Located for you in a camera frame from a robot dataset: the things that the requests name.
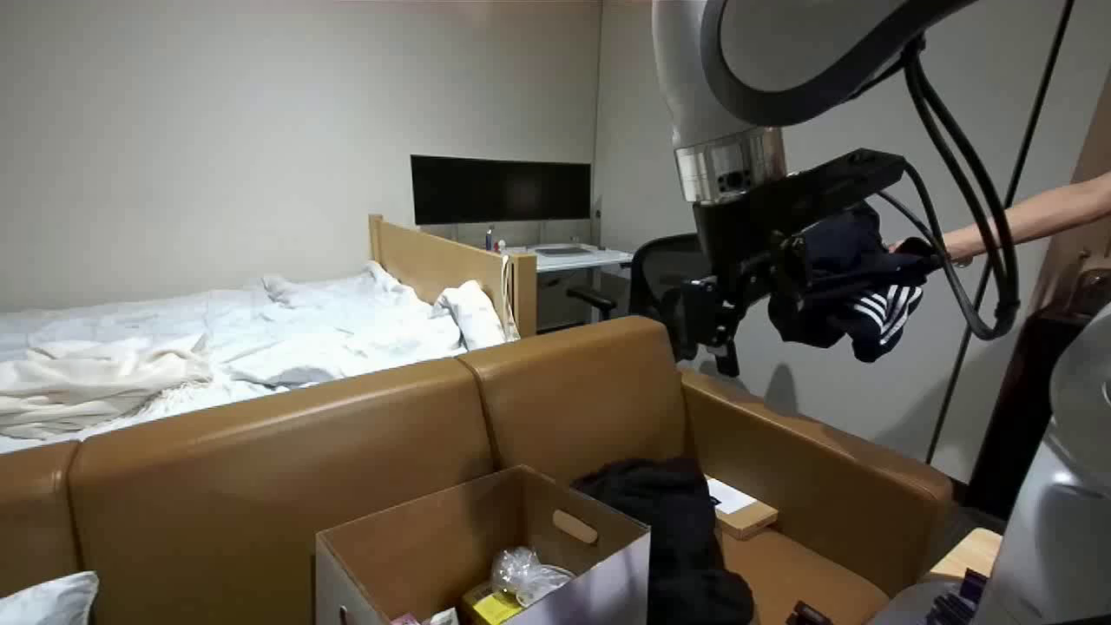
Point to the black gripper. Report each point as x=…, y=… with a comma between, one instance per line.
x=752, y=247

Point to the black trousers with white stripes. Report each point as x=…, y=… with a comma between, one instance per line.
x=838, y=289

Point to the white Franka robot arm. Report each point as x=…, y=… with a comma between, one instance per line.
x=742, y=71

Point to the person's bare forearm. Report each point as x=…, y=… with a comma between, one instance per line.
x=1042, y=214

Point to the brown cardboard box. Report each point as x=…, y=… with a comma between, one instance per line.
x=440, y=544

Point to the person's hand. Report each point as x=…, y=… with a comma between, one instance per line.
x=926, y=245

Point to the black office chair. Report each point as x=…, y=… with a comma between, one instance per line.
x=660, y=265

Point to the white desk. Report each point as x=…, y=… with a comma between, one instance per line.
x=579, y=257

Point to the paper on wooden board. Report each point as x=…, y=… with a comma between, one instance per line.
x=742, y=507

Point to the small bottle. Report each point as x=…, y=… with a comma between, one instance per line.
x=490, y=236

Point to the light wooden block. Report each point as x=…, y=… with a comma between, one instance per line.
x=965, y=553

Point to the clear plastic bag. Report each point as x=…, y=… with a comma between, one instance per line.
x=530, y=573

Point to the yellow packet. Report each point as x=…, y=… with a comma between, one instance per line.
x=494, y=606

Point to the white rumpled bedding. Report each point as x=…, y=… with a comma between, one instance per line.
x=229, y=333

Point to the brown leather sofa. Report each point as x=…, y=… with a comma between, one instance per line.
x=255, y=488

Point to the white pillow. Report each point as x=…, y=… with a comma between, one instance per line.
x=45, y=603

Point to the black wall monitor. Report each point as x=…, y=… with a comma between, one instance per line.
x=497, y=189

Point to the light wooden bed frame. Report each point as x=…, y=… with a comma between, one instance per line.
x=430, y=257

